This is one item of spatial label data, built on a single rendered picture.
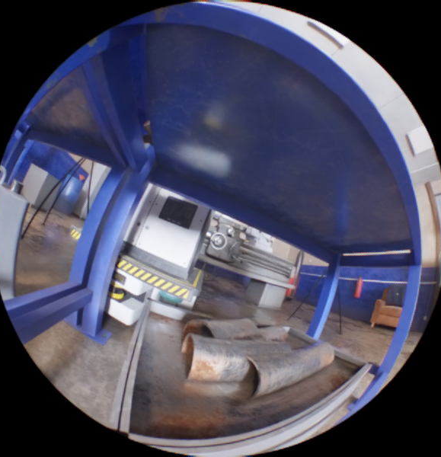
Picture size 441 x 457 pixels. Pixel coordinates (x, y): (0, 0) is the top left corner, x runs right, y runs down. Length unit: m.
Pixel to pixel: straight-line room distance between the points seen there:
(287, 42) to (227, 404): 0.40
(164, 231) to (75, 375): 0.65
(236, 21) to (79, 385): 0.66
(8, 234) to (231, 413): 0.64
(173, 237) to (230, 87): 0.60
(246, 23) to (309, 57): 0.06
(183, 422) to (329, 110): 0.42
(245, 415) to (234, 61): 0.46
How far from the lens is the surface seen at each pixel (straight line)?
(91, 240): 0.55
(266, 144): 0.31
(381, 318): 3.69
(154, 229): 0.72
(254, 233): 2.49
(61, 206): 4.32
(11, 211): 0.58
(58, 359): 0.57
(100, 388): 0.52
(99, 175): 5.36
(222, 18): 0.18
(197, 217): 0.69
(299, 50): 0.17
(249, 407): 0.27
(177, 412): 0.23
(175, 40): 0.27
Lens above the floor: 0.44
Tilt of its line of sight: 12 degrees up
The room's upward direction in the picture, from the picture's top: 20 degrees clockwise
